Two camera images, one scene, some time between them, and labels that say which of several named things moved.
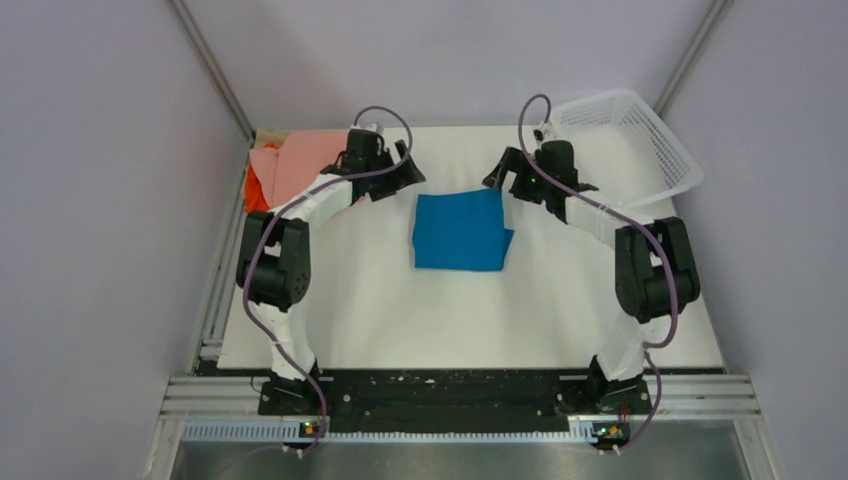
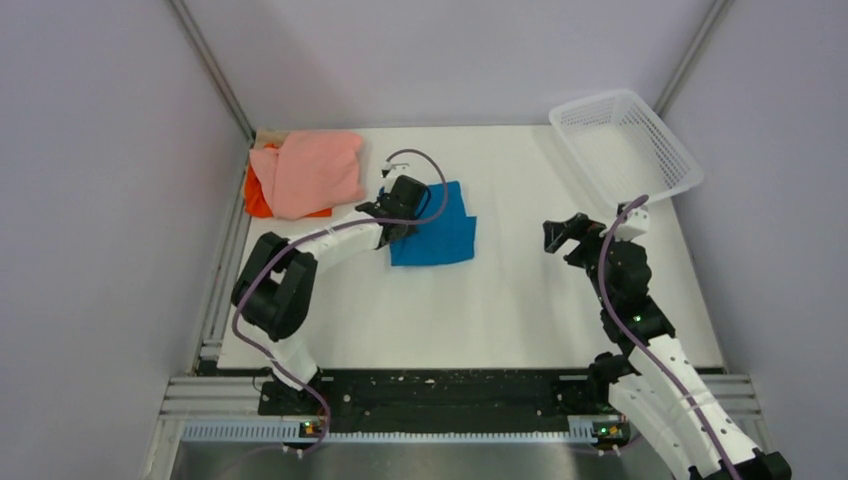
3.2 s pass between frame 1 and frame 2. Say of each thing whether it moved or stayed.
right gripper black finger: moved
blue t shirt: moved
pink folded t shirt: stayed
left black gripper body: moved
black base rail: stayed
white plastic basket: stayed
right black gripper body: moved
